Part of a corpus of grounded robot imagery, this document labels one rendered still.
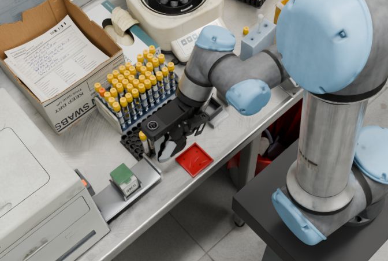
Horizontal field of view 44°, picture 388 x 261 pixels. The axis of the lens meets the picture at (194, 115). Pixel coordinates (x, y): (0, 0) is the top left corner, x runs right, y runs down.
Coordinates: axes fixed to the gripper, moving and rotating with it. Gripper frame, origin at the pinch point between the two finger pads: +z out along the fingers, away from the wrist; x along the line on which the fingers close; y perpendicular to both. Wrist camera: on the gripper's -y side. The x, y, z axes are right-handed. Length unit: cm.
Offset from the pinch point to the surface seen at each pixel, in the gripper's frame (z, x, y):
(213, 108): -7.2, 3.2, 19.7
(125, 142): 3.5, 10.4, -1.0
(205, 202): 68, 12, 67
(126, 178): -0.1, -1.5, -11.2
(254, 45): -23.3, 5.9, 30.3
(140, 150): 2.8, 5.8, 0.1
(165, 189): 5.7, -5.2, 0.0
